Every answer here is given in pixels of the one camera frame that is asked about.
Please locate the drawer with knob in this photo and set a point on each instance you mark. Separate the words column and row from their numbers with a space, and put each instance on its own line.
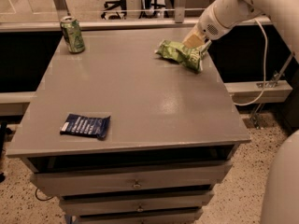
column 132, row 178
column 137, row 203

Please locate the green jalapeno chip bag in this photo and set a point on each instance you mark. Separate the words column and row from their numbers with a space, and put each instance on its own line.
column 188, row 57

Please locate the bottom drawer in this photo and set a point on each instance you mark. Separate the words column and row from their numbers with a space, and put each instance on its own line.
column 173, row 216

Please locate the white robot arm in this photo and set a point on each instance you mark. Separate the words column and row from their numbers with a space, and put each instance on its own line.
column 281, row 196

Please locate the blue snack packet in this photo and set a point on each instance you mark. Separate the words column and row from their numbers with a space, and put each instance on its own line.
column 78, row 125

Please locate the black office chair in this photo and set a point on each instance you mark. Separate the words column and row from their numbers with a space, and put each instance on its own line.
column 114, row 10

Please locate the middle drawer with knob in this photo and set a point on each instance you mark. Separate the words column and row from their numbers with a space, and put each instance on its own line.
column 137, row 203

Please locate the grey drawer cabinet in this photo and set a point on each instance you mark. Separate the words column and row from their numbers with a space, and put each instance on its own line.
column 160, row 113

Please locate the green soda can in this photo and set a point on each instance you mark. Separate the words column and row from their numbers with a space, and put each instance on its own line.
column 72, row 34

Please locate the top drawer with knob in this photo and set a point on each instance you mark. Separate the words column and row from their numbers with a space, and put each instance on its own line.
column 132, row 178

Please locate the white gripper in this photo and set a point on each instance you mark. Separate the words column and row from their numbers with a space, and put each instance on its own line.
column 207, row 27

